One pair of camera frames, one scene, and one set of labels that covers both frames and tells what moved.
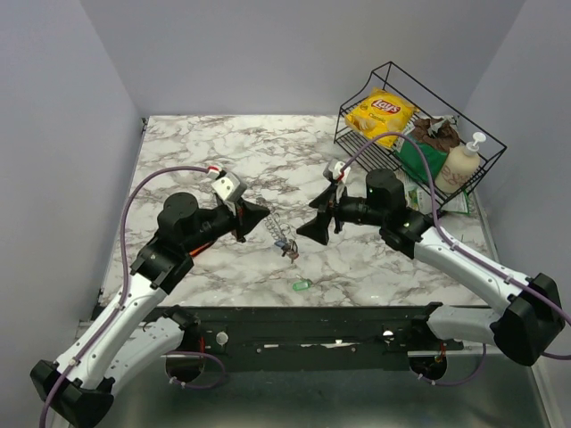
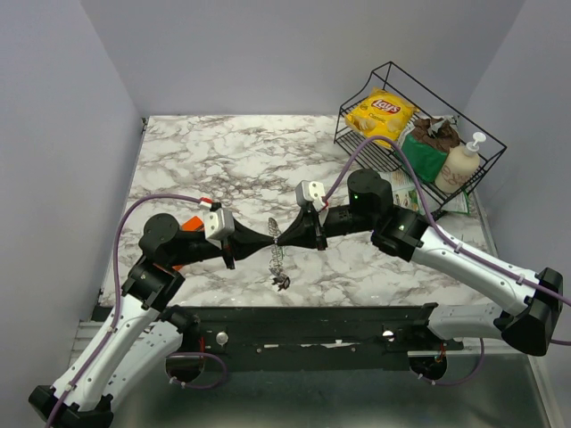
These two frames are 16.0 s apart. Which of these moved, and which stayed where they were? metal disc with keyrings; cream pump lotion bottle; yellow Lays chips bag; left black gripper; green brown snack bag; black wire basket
Moved: left black gripper; metal disc with keyrings
Stayed: yellow Lays chips bag; black wire basket; green brown snack bag; cream pump lotion bottle
